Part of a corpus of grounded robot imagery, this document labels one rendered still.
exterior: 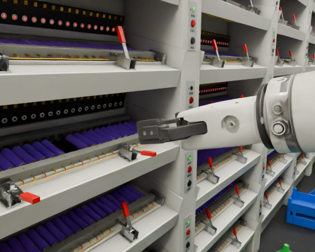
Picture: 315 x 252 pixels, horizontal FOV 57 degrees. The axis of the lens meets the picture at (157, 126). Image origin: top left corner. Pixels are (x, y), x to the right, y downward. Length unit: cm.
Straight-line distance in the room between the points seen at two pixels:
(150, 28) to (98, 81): 32
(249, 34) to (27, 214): 119
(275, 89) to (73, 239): 53
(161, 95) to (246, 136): 51
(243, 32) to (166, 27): 71
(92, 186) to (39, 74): 23
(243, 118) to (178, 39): 48
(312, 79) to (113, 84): 38
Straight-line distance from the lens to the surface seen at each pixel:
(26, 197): 46
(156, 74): 68
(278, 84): 32
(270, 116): 32
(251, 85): 143
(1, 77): 46
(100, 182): 60
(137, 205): 81
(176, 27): 78
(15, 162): 58
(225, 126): 33
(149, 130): 37
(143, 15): 85
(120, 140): 69
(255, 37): 143
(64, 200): 56
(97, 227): 73
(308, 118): 30
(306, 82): 32
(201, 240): 112
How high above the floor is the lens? 97
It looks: 12 degrees down
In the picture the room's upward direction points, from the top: straight up
